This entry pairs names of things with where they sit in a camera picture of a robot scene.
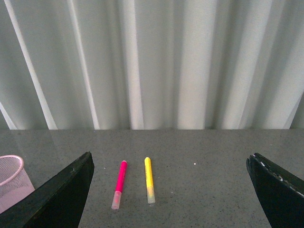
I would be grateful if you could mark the pink mesh pen cup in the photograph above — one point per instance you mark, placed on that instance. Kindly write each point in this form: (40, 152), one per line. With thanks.
(15, 184)

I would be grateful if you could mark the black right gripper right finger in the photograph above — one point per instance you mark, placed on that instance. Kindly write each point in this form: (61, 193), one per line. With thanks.
(280, 193)

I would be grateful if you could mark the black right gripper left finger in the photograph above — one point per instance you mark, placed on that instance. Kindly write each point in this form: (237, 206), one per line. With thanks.
(58, 203)

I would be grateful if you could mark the pink highlighter pen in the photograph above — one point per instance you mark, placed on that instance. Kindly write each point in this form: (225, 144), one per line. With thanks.
(119, 186)

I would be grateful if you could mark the white pleated curtain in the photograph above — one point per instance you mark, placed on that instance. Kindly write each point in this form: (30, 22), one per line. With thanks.
(151, 64)

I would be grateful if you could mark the yellow highlighter pen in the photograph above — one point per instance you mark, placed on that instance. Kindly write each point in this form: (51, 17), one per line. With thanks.
(149, 181)

